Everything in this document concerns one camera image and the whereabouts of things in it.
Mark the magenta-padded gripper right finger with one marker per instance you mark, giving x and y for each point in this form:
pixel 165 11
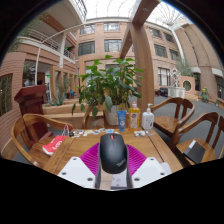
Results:
pixel 148 170

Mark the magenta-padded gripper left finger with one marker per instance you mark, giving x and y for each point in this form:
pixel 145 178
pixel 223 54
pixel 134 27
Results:
pixel 76 171

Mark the black computer mouse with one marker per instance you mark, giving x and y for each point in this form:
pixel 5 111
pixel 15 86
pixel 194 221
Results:
pixel 113 153

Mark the red and white bag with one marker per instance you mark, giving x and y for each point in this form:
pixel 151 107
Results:
pixel 55 145

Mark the black notebook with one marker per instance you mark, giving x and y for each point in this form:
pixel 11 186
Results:
pixel 194 152

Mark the white pump bottle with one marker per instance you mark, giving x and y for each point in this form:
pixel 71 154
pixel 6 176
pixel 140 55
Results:
pixel 147 120

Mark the yellow bottle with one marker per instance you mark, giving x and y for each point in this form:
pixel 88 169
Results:
pixel 134 118

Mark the blue tube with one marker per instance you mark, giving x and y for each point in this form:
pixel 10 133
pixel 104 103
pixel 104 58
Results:
pixel 121 120

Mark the dark red wooden podium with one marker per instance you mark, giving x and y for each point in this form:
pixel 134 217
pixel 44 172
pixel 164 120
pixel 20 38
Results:
pixel 31 100

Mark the green potted plant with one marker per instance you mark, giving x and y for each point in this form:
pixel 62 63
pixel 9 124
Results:
pixel 110 83

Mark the white statue on pedestal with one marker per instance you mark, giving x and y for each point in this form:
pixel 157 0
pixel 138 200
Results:
pixel 176 83

